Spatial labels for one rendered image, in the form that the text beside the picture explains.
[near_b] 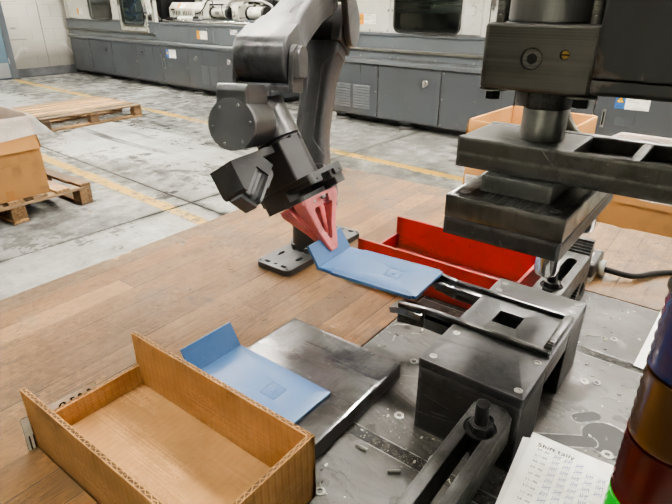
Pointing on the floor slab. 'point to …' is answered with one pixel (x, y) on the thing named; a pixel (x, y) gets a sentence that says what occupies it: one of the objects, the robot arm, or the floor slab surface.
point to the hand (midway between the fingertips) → (329, 244)
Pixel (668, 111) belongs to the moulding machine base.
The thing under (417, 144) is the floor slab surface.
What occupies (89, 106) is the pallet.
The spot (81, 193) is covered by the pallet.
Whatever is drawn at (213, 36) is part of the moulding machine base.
